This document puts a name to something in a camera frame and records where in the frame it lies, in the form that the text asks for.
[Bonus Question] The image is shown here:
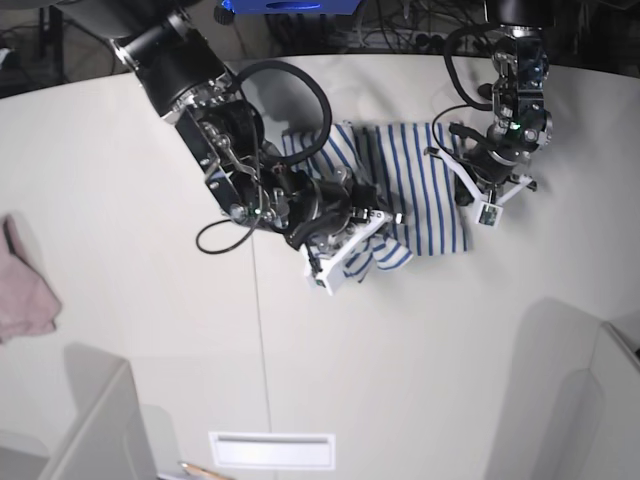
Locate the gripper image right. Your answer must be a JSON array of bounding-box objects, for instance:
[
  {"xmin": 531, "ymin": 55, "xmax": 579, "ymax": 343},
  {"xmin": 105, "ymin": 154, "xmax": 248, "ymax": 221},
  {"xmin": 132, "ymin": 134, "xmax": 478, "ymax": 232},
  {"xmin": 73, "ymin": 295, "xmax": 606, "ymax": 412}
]
[{"xmin": 424, "ymin": 147, "xmax": 538, "ymax": 206}]

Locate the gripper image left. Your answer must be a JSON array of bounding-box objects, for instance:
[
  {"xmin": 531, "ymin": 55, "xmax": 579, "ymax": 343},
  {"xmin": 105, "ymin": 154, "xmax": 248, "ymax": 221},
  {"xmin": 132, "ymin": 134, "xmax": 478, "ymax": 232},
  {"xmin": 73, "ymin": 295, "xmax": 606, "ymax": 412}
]
[{"xmin": 284, "ymin": 169, "xmax": 405, "ymax": 280}]

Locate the white rectangular table inset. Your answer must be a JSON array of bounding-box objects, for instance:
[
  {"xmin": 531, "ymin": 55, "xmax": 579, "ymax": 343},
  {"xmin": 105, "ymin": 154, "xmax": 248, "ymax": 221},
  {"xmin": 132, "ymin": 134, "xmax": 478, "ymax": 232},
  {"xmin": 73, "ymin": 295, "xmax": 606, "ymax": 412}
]
[{"xmin": 209, "ymin": 432, "xmax": 336, "ymax": 471}]

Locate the blue box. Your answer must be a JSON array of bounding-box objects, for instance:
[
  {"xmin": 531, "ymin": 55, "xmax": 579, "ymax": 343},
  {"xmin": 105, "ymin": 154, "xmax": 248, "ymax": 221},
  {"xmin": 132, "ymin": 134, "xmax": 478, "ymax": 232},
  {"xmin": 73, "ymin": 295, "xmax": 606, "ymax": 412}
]
[{"xmin": 221, "ymin": 0, "xmax": 360, "ymax": 15}]

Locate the power strip with cables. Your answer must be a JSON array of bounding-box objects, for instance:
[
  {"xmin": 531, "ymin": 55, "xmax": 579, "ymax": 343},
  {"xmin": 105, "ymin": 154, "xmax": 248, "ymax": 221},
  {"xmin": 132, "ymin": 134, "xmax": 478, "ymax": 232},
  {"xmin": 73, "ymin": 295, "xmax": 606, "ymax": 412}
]
[{"xmin": 347, "ymin": 28, "xmax": 445, "ymax": 55}]

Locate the blue white striped T-shirt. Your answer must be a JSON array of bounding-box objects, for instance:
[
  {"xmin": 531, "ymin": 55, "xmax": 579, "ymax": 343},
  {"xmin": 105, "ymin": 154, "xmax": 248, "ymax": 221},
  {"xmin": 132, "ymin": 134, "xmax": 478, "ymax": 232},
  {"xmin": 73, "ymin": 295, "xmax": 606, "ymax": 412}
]
[{"xmin": 293, "ymin": 123, "xmax": 470, "ymax": 282}]

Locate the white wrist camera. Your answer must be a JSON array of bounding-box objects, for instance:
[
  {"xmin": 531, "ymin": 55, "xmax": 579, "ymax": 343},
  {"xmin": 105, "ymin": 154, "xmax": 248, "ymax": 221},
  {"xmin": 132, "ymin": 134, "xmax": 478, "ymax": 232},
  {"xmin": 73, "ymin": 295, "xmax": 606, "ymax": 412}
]
[
  {"xmin": 304, "ymin": 260, "xmax": 347, "ymax": 296},
  {"xmin": 476, "ymin": 202, "xmax": 503, "ymax": 228}
]

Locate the pink folded cloth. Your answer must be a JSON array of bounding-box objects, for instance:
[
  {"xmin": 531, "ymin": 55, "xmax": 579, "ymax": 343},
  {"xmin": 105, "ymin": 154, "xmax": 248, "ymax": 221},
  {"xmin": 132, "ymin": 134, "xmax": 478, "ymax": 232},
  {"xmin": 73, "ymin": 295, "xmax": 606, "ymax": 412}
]
[{"xmin": 1, "ymin": 215, "xmax": 62, "ymax": 344}]

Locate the wooden stick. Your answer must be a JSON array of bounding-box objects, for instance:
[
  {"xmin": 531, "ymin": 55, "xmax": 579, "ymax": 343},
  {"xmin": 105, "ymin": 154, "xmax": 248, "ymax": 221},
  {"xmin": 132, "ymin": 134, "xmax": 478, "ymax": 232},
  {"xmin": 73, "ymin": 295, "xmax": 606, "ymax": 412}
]
[{"xmin": 178, "ymin": 461, "xmax": 227, "ymax": 480}]

